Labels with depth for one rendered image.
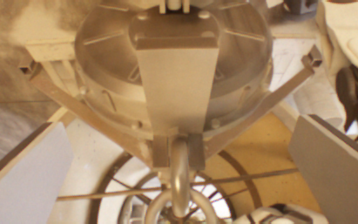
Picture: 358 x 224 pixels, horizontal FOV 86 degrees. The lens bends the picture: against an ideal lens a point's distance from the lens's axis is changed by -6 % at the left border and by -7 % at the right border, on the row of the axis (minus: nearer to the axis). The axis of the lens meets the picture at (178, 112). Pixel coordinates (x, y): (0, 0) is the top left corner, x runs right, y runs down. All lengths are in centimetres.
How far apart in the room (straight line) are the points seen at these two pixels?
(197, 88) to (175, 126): 6
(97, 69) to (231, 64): 15
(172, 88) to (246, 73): 11
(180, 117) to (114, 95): 8
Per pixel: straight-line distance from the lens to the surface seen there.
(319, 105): 205
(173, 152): 17
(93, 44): 28
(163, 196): 19
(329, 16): 81
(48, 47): 143
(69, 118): 134
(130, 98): 22
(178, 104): 17
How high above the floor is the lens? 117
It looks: 34 degrees down
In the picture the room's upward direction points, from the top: 177 degrees clockwise
